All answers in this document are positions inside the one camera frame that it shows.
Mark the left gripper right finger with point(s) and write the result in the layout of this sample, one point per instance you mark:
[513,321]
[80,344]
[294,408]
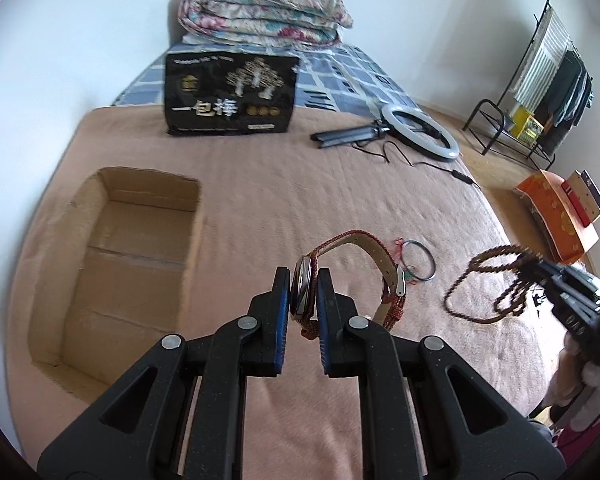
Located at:
[425,412]

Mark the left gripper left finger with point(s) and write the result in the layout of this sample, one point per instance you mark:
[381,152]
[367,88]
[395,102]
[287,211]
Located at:
[178,412]

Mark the red strap wristwatch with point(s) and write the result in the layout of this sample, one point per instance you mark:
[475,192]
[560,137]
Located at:
[386,273]

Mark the orange gift box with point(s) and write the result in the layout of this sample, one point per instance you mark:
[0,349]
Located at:
[569,237]

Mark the cardboard box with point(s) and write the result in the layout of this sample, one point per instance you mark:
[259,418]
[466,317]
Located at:
[113,280]

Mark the black metal rack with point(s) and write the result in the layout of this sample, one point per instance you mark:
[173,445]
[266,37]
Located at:
[543,101]

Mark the black folded tripod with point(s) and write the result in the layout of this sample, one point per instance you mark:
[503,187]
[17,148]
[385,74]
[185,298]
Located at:
[333,138]

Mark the blue checkered bed sheet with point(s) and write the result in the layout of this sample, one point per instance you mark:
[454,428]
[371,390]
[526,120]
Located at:
[340,79]

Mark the black printed gift box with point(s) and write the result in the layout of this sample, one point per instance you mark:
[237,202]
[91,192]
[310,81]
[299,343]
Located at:
[228,93]

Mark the folded floral quilt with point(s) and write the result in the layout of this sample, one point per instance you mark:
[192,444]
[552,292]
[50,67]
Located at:
[267,23]

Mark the white ring light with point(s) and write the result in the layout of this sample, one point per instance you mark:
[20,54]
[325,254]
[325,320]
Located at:
[417,129]

